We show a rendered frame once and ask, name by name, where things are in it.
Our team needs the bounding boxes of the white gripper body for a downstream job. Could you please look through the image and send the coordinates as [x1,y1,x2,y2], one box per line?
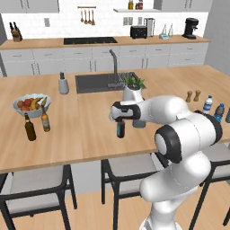
[109,102,125,123]

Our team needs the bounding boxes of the teal stand with glass bottles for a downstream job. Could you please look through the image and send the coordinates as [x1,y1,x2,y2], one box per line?
[158,23,175,40]

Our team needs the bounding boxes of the dark glass bottle blue label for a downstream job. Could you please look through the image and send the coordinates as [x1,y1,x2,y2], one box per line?
[116,119,127,139]

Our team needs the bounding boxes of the clear grey plastic bottle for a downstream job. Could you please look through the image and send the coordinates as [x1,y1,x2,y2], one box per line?
[132,118,147,129]

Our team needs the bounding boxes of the green plant in white pot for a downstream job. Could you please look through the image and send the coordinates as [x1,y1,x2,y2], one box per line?
[122,75,146,104]

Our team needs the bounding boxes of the dark grey sink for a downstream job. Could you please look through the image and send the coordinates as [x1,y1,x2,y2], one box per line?
[75,71,147,94]

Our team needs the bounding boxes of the grey metal tap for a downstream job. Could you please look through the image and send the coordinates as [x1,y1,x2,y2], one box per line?
[108,49,126,89]

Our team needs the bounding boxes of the black stool grey seat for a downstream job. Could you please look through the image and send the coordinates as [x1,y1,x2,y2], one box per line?
[101,152,169,230]
[0,164,78,230]
[188,143,230,230]

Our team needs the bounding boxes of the grey soap dispenser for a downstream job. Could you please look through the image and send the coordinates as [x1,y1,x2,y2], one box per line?
[57,71,70,95]

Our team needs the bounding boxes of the grey lower cupboard run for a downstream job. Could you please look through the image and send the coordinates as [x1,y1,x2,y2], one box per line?
[0,41,210,78]

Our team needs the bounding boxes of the amber glass bottle pale label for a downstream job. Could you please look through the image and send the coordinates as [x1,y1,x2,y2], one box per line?
[40,103,51,133]

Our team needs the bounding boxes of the black hob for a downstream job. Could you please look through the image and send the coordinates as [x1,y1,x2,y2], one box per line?
[63,36,119,46]

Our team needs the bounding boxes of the yellow banana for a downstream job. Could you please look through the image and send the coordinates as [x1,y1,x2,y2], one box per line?
[31,96,45,111]

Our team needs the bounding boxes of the black toaster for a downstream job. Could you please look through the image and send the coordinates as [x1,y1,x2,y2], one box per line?
[129,25,148,40]

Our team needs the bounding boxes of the white fruit bowl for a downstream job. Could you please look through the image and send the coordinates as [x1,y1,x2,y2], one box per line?
[12,93,52,119]

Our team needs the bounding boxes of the dark brown glass bottle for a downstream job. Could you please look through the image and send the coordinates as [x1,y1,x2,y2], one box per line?
[23,112,37,142]

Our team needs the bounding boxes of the clear plastic bottle blue label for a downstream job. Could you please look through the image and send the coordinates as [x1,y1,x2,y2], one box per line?
[202,94,214,115]

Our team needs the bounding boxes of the silver electric kettle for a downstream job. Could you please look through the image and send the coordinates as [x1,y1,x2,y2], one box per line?
[143,17,156,38]

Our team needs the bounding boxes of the hanging wooden spatula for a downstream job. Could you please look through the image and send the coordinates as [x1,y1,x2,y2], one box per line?
[90,9,96,27]

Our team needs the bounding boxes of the dark blue plastic bottle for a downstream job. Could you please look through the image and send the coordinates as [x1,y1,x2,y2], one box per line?
[213,102,226,123]

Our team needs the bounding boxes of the black coffee machine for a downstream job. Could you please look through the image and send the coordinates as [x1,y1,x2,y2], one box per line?
[181,17,199,40]

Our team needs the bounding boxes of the wooden knife block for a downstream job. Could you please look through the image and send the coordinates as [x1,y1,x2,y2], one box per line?
[8,21,24,43]

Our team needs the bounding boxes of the grey upper cupboards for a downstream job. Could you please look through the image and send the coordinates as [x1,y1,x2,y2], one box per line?
[0,0,60,14]
[153,0,214,13]

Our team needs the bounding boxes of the grey double wall outlet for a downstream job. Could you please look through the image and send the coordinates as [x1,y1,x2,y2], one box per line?
[123,16,135,26]

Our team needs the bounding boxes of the white wall shelf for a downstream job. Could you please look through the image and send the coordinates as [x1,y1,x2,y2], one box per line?
[112,7,163,13]

